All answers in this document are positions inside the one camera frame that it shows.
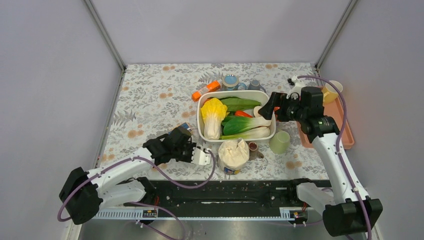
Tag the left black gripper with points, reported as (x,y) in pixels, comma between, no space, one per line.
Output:
(191,145)

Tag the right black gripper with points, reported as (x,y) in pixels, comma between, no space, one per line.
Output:
(277,99)

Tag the small brown mug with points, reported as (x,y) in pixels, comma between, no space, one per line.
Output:
(254,152)

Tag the light blue floral mug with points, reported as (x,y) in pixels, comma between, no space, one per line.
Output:
(230,82)

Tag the yellow mug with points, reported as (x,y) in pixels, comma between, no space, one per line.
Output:
(329,93)

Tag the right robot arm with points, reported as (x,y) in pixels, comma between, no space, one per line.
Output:
(350,210)

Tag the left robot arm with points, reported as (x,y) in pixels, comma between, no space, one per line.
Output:
(86,192)

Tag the grey mug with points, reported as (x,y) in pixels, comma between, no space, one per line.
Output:
(255,85)

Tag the king oyster mushroom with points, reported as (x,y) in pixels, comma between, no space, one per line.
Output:
(256,111)

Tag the white rectangular basin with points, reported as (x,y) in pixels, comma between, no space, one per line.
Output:
(256,95)

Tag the blue orange box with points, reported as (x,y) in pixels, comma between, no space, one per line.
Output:
(184,126)

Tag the lower bok choy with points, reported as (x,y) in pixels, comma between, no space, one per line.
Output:
(255,133)

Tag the bok choy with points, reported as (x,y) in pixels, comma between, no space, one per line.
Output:
(255,133)
(233,125)

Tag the red pepper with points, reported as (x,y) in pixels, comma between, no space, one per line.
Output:
(240,113)

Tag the upper bok choy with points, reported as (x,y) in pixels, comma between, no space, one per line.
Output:
(233,125)

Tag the green leaf vegetable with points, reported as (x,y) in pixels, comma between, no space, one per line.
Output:
(234,103)

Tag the light green cup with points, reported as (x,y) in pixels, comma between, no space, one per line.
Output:
(280,142)

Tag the napa cabbage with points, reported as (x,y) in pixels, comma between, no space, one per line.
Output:
(213,113)

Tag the floral tablecloth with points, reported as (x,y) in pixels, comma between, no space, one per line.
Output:
(156,98)

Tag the paper covered can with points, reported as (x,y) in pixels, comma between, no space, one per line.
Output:
(233,155)

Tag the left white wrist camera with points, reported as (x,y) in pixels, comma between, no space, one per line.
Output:
(201,156)

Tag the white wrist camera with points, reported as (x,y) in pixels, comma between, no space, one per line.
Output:
(201,156)
(297,85)

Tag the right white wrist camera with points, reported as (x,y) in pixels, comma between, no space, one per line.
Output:
(297,85)

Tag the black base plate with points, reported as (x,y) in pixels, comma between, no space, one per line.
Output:
(224,199)

